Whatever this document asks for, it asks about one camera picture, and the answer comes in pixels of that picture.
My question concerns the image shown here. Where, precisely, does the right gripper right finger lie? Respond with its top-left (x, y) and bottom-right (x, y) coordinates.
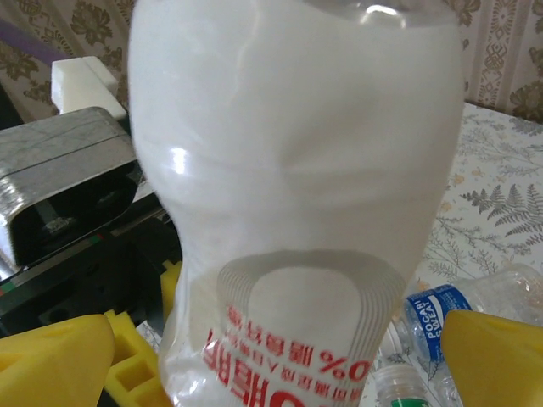
top-left (439, 308), bottom-right (543, 407)

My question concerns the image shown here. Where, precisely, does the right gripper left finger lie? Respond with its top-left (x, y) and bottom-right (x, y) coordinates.
top-left (0, 312), bottom-right (116, 407)

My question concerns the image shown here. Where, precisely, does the Pocari Sweat clear bottle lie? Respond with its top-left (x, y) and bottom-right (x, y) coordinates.
top-left (388, 262), bottom-right (543, 370)

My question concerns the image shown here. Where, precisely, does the clear bottle green white label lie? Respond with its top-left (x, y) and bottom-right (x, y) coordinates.
top-left (372, 364), bottom-right (459, 407)

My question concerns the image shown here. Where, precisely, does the milky white bottle red print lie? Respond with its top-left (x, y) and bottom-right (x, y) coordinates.
top-left (126, 0), bottom-right (463, 407)

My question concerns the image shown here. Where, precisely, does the floral patterned tablecloth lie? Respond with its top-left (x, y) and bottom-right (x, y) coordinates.
top-left (372, 101), bottom-right (543, 407)

